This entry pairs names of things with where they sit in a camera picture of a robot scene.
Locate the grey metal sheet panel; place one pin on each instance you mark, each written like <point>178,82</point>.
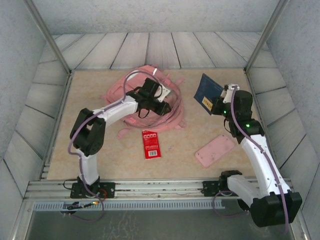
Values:
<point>160,225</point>

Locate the aluminium frame post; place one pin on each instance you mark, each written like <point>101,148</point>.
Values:
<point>266,35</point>
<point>48,35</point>

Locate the red packet with barcode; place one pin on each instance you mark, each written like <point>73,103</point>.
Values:
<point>151,145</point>

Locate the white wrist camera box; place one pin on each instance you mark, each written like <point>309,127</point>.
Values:
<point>166,92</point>
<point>228,93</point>

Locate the blue notebook yellow label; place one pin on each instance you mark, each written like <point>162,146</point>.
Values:
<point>206,90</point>

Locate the pink pencil case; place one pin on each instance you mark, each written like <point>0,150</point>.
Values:
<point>215,151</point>

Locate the aluminium table side rail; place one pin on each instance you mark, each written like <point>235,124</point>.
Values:
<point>60,107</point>
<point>260,110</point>

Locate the black adapter with LED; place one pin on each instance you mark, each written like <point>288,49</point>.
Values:
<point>75,206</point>

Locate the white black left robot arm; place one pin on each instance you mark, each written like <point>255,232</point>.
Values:
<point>112,110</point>

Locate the pink school backpack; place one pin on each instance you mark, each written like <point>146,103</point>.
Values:
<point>115,92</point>

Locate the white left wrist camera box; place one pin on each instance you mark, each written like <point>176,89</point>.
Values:
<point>166,92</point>

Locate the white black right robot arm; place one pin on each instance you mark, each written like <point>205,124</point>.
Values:
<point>257,160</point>

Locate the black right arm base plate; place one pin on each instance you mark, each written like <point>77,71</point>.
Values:
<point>208,188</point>

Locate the aluminium mounting rail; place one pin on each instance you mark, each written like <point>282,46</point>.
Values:
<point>160,187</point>

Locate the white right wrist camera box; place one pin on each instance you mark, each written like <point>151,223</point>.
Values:
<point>228,93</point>

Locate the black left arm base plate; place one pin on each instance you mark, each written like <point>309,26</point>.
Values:
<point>110,190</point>

